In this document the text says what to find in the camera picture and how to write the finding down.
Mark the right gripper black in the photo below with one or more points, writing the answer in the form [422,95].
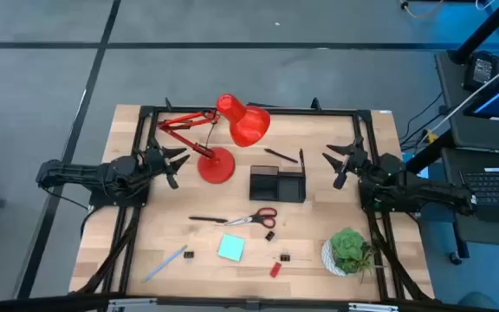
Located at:
[358,162]

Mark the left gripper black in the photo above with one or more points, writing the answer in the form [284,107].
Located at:
[154,162]

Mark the black marker pen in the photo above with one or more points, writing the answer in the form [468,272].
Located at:
[208,219]

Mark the black mesh desk organizer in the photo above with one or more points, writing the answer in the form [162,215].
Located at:
[277,190]

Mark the black binder clip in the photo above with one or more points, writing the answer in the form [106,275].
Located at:
[285,258]
[189,255]
[270,236]

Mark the green sticky note pad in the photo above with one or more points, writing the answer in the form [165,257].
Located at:
[231,248]

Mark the blue pencil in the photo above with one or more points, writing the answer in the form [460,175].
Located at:
[165,263]

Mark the red eraser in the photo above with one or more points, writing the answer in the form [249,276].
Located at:
[275,270]

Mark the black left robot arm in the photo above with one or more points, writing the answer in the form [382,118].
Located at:
[80,173]

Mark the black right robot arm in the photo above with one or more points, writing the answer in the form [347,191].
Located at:
[427,193]

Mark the red desk lamp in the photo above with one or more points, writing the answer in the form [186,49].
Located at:
[217,167]

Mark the green succulent in white pot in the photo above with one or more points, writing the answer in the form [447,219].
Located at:
[347,249]

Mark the dark grey equipment cart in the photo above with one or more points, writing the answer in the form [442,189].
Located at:
[475,134]

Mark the thin white rod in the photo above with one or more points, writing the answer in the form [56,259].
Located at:
[483,90]

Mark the dark grey laptop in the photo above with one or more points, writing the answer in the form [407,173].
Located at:
[496,186]

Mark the black power adapter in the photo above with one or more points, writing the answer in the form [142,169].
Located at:
[482,70]

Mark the black diagonal pole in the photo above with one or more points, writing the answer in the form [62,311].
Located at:
[487,27]

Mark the black aluminium table frame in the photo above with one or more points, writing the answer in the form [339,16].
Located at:
[293,111]

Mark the black rail with silver brackets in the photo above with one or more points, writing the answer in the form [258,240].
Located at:
[37,303]

